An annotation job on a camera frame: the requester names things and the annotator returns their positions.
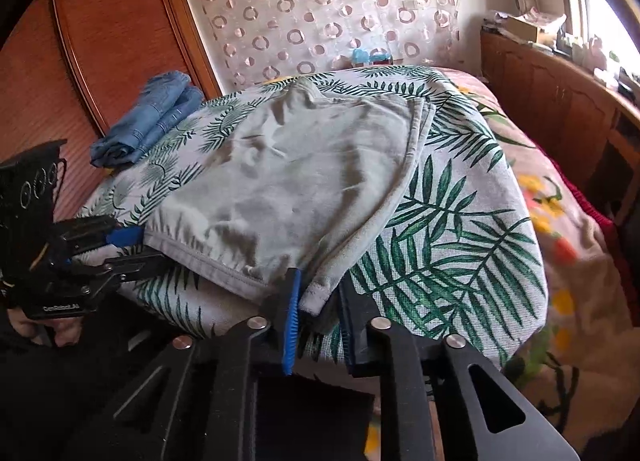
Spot leaf print bed sheet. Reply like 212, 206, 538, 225
75, 65, 548, 372

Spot cardboard box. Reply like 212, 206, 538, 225
505, 16, 543, 44

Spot wooden slatted wardrobe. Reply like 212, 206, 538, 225
0, 0, 223, 222

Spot wooden frame window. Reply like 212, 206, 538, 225
555, 0, 640, 72

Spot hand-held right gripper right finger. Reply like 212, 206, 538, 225
337, 273, 581, 461

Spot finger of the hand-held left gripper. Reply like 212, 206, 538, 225
97, 248, 168, 287
47, 216, 146, 262

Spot circle pattern curtain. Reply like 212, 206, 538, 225
180, 0, 463, 89

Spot folded newspapers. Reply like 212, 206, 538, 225
520, 11, 568, 29

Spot folded blue jeans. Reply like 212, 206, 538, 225
90, 71, 205, 169

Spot person's left hand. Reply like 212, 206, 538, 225
9, 308, 88, 348

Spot floral blanket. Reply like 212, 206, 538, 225
440, 68, 640, 461

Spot wooden side cabinet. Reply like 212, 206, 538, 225
480, 26, 640, 327

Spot grey pants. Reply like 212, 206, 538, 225
142, 76, 436, 317

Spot red cloth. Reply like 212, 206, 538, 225
562, 176, 618, 226

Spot box with blue bag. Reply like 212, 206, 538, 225
350, 47, 396, 66

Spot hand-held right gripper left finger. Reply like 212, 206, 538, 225
75, 268, 303, 461

